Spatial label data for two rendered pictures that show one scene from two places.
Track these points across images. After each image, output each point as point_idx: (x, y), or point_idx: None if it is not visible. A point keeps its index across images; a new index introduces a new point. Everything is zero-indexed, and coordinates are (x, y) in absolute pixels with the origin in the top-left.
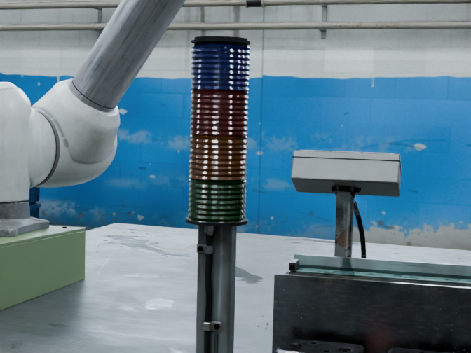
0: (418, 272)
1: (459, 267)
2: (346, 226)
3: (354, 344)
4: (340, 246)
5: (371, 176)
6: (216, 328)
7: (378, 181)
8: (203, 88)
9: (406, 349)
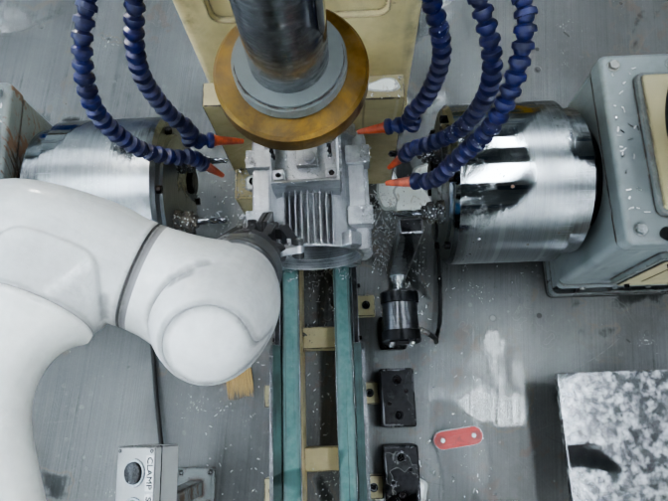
0: (280, 413)
1: (274, 379)
2: (178, 496)
3: (385, 452)
4: (184, 498)
5: (173, 476)
6: None
7: (177, 466)
8: None
9: (384, 415)
